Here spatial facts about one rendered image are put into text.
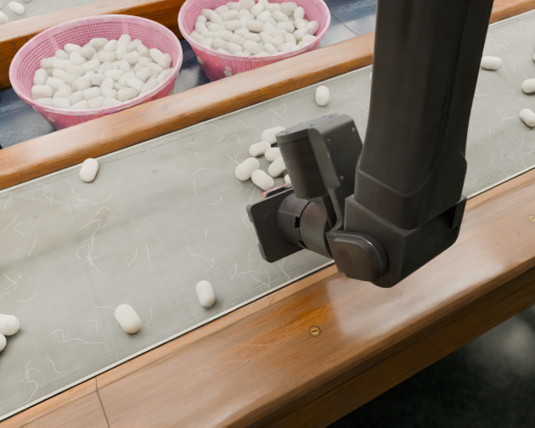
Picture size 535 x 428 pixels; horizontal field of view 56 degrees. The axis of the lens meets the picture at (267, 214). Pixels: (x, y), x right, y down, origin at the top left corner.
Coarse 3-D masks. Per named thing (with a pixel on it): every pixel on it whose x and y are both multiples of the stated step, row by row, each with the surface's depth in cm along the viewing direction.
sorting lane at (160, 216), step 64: (512, 64) 83; (192, 128) 73; (256, 128) 73; (512, 128) 73; (0, 192) 65; (64, 192) 65; (128, 192) 65; (192, 192) 65; (256, 192) 65; (0, 256) 58; (64, 256) 58; (128, 256) 58; (192, 256) 58; (256, 256) 58; (320, 256) 58; (64, 320) 53; (192, 320) 53; (0, 384) 49; (64, 384) 49
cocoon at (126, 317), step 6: (120, 306) 52; (126, 306) 52; (120, 312) 52; (126, 312) 52; (132, 312) 52; (120, 318) 52; (126, 318) 51; (132, 318) 51; (138, 318) 52; (120, 324) 52; (126, 324) 51; (132, 324) 51; (138, 324) 51; (126, 330) 51; (132, 330) 51
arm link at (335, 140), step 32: (288, 128) 44; (320, 128) 39; (352, 128) 40; (288, 160) 42; (320, 160) 40; (352, 160) 40; (320, 192) 41; (352, 192) 40; (352, 256) 37; (384, 256) 35
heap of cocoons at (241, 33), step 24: (240, 0) 96; (264, 0) 96; (216, 24) 91; (240, 24) 91; (264, 24) 93; (288, 24) 90; (312, 24) 90; (216, 48) 89; (240, 48) 86; (264, 48) 86; (288, 48) 86; (240, 72) 83
